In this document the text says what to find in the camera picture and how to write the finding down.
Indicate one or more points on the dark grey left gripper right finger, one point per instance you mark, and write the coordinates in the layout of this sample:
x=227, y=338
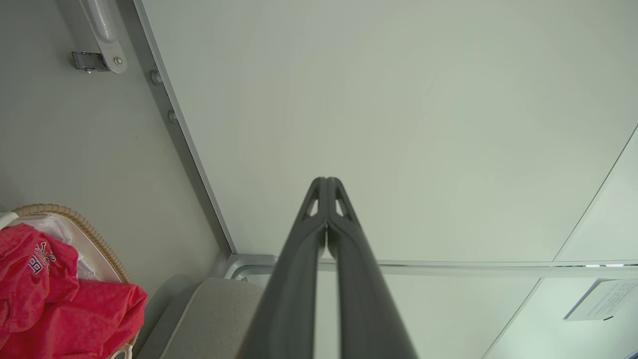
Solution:
x=364, y=299

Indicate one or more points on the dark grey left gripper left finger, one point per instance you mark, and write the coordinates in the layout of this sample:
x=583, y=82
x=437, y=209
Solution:
x=289, y=299

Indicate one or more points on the red shirt with white trim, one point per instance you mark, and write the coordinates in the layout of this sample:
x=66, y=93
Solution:
x=20, y=284
x=94, y=319

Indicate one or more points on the small grey round knob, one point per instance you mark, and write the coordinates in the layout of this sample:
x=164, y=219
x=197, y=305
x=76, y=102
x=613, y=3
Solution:
x=156, y=77
x=172, y=116

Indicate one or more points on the white paper sign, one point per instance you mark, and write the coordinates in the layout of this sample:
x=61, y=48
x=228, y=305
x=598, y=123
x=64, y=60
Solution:
x=605, y=299

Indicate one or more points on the wicker rimmed white laundry basket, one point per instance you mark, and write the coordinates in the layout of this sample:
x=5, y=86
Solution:
x=55, y=208

